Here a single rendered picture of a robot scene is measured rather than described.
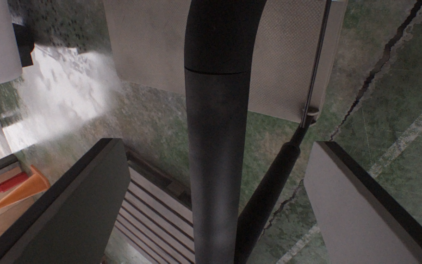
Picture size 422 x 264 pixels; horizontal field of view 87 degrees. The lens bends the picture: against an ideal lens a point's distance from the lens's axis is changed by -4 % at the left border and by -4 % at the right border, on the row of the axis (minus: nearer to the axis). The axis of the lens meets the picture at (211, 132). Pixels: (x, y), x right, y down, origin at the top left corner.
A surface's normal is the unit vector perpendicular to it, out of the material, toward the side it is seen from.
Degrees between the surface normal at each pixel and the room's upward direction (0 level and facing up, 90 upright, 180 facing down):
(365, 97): 0
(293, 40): 0
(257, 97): 0
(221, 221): 45
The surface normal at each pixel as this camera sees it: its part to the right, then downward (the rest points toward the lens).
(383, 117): -0.52, 0.43
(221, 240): 0.24, 0.49
